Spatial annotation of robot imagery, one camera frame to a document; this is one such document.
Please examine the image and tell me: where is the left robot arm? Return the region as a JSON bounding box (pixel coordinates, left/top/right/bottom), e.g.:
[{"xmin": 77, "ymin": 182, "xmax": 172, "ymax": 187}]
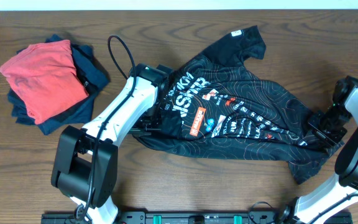
[{"xmin": 49, "ymin": 63, "xmax": 173, "ymax": 223}]

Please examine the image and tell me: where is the folded red shirt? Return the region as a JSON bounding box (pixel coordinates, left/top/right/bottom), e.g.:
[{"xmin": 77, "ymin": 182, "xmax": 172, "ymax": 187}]
[{"xmin": 0, "ymin": 40, "xmax": 88, "ymax": 124}]

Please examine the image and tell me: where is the black printed cycling jersey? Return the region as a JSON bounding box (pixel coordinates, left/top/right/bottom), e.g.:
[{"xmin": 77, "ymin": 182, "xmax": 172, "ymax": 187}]
[{"xmin": 138, "ymin": 26, "xmax": 338, "ymax": 184}]

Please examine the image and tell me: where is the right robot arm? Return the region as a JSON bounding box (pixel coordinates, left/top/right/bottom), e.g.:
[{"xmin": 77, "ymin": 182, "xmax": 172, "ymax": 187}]
[{"xmin": 277, "ymin": 76, "xmax": 358, "ymax": 224}]

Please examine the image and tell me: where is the folded navy blue shirt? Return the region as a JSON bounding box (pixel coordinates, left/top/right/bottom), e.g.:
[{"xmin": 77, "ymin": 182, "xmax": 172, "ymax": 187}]
[{"xmin": 7, "ymin": 44, "xmax": 109, "ymax": 135}]

